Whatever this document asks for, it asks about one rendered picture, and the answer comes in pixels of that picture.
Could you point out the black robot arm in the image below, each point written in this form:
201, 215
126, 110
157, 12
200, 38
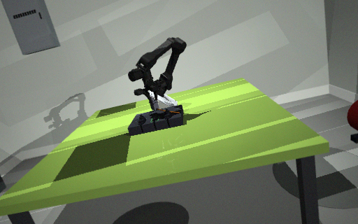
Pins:
149, 60

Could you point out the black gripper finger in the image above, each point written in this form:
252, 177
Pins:
148, 96
156, 93

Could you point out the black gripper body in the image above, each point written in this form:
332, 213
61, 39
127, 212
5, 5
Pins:
144, 91

